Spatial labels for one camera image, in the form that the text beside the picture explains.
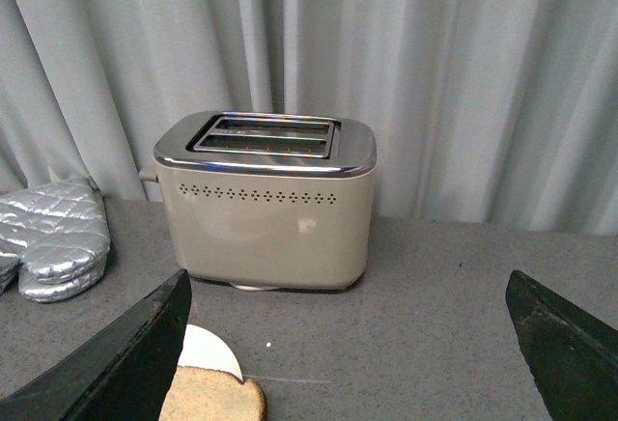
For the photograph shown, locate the silver quilted oven mitt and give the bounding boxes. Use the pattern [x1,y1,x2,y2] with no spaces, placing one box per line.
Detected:
[1,179,110,286]
[1,253,107,303]

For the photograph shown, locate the beige two-slot toaster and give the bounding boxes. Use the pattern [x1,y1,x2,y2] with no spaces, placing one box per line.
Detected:
[139,111,378,290]

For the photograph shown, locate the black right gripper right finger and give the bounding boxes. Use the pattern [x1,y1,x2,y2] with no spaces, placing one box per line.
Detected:
[505,270,617,420]

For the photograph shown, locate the brown bread slice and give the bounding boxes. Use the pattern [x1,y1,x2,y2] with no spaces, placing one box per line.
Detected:
[159,366,267,421]

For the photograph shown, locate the grey pleated curtain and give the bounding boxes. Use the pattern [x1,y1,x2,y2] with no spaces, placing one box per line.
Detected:
[1,0,617,235]

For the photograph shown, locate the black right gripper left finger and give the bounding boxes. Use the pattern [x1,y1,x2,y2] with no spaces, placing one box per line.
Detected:
[1,269,192,420]

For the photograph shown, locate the white plate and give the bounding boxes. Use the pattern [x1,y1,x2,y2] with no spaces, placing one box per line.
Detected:
[178,324,244,382]

